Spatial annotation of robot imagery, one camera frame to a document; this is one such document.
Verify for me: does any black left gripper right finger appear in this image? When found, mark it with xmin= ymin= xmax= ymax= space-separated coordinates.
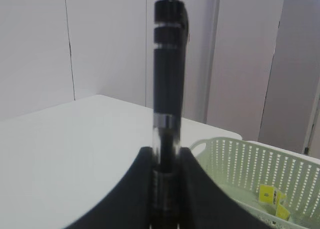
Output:
xmin=178 ymin=147 xmax=270 ymax=229

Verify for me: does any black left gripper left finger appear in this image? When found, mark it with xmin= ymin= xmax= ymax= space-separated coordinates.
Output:
xmin=67 ymin=147 xmax=153 ymax=229

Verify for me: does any yellow white waste paper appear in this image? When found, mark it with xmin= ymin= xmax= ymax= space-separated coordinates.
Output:
xmin=258 ymin=184 xmax=291 ymax=221

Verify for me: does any green plastic woven basket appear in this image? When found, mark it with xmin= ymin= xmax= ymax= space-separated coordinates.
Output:
xmin=190 ymin=137 xmax=320 ymax=229

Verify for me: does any black pen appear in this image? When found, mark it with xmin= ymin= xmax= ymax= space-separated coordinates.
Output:
xmin=150 ymin=0 xmax=189 ymax=229

